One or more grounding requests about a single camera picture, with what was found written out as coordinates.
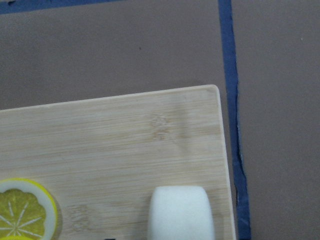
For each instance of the top lemon slice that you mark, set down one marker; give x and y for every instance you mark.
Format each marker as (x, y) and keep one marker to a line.
(27, 211)

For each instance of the bamboo cutting board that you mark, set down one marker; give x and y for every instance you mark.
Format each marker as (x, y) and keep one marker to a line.
(102, 158)

